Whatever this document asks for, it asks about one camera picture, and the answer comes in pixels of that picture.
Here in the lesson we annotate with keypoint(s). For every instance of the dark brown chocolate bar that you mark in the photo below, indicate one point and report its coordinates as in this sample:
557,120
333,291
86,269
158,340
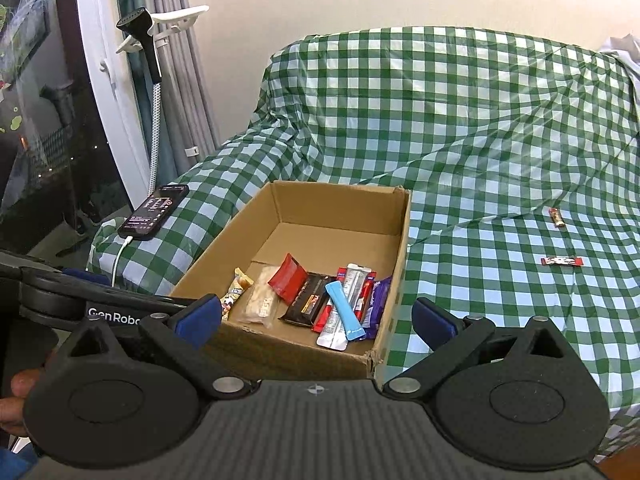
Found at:
309,301

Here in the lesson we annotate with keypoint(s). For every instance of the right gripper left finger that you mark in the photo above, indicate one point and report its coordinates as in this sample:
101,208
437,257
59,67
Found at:
178,340

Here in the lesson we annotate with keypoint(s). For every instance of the white door frame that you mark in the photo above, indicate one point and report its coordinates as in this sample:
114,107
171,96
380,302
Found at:
113,91

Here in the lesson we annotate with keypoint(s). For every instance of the small red yellow candy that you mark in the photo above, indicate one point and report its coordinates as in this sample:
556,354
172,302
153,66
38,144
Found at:
556,218

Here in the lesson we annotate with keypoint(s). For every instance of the green checkered cloth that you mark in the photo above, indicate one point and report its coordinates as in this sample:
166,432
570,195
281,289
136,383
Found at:
487,131

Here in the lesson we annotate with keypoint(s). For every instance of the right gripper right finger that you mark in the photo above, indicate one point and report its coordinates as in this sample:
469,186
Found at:
453,342

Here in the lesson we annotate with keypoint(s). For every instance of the white plastic hanger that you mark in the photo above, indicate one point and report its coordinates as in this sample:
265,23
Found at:
170,23

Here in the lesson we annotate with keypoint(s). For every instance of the black garment steamer head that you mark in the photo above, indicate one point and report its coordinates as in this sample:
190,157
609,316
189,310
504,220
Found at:
136,26

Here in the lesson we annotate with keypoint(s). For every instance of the yellow brown snack bar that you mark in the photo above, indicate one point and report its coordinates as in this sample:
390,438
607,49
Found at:
241,283

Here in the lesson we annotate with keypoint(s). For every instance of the red KitKat bar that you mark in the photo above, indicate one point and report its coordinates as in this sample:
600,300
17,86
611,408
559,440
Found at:
360,309

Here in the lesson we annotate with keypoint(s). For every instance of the black smartphone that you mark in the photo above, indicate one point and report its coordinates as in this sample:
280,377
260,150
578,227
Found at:
149,217

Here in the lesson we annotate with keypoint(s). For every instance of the beige nougat bar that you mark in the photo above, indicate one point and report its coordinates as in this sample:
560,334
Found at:
262,304

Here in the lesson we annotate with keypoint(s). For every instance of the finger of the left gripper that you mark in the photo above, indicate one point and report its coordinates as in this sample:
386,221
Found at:
87,276
64,285

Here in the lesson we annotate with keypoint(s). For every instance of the red snack packet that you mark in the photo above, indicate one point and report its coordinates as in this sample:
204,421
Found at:
288,280

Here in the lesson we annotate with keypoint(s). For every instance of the purple Cadbury chocolate bar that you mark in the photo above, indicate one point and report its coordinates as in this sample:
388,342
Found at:
373,317

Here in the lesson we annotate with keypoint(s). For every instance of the white silver snack wrapper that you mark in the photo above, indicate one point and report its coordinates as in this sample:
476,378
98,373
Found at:
333,335

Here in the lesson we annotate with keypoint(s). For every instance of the red white Nescafe stick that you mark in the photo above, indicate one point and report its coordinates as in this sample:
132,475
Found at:
561,261

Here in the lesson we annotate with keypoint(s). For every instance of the light blue sachet stick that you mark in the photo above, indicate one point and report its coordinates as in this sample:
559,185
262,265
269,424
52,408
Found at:
352,327

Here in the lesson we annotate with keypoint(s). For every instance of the person left hand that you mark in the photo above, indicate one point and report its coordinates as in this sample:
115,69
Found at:
12,407

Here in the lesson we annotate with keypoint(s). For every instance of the white grey crumpled fabric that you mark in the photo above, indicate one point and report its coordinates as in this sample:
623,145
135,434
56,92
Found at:
626,48

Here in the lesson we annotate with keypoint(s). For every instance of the brown cardboard box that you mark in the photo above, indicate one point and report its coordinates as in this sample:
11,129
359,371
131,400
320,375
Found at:
324,227

